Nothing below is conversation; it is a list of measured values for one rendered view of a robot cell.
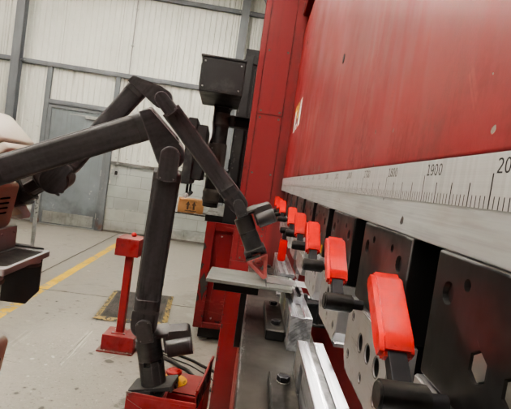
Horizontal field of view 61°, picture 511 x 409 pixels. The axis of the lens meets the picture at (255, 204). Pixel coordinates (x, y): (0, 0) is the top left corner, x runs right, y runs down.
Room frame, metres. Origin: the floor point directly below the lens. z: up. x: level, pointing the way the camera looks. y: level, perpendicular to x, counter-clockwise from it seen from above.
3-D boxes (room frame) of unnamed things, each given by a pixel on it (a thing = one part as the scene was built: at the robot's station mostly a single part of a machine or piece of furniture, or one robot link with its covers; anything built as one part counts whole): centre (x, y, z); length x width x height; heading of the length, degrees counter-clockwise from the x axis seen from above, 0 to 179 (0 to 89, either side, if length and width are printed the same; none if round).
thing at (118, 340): (3.04, 0.82, 0.41); 0.25 x 0.20 x 0.83; 90
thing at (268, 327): (1.35, -0.11, 0.89); 0.30 x 0.05 x 0.03; 0
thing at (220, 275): (1.39, -0.02, 1.00); 0.26 x 0.18 x 0.01; 90
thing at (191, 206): (3.50, 0.51, 1.04); 0.30 x 0.26 x 0.12; 4
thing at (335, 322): (0.62, -0.16, 1.20); 0.15 x 0.09 x 0.17; 0
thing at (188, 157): (2.59, 0.38, 1.42); 0.45 x 0.12 x 0.36; 5
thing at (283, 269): (1.94, -0.16, 0.92); 0.50 x 0.06 x 0.10; 0
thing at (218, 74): (2.65, 0.30, 1.53); 0.51 x 0.25 x 0.85; 5
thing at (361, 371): (0.42, -0.17, 1.20); 0.15 x 0.09 x 0.17; 0
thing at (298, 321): (1.34, -0.16, 0.92); 0.39 x 0.06 x 0.10; 0
